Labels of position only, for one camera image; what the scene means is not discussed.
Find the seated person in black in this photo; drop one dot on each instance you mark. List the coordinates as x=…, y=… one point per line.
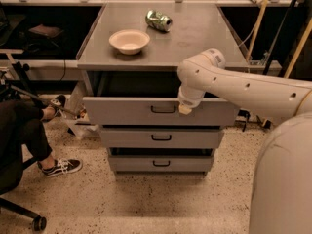
x=20, y=124

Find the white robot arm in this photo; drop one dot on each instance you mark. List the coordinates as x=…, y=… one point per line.
x=274, y=98

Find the wooden stick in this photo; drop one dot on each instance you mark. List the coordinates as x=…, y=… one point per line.
x=256, y=29

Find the grey bottom drawer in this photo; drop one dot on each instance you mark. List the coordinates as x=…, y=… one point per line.
x=160, y=164

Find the black office chair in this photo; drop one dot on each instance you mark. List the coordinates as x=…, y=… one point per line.
x=10, y=177

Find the black white sneaker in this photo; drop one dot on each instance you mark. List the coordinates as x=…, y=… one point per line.
x=62, y=167

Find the black tripod pole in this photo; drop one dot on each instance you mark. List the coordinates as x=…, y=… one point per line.
x=44, y=101

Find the white paper bowl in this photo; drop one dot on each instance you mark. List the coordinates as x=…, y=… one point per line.
x=130, y=41

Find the grey drawer cabinet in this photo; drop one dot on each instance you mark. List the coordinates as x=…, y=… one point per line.
x=196, y=27

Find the dark box on shelf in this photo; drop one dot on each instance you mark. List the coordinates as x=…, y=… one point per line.
x=45, y=31

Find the crushed green soda can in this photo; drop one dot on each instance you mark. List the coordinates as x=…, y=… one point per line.
x=158, y=20

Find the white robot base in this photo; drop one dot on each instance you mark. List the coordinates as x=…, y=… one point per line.
x=281, y=200

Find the grey top drawer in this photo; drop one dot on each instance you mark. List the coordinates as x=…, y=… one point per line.
x=138, y=98

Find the clear plastic bag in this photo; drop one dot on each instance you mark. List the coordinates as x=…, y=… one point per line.
x=79, y=125

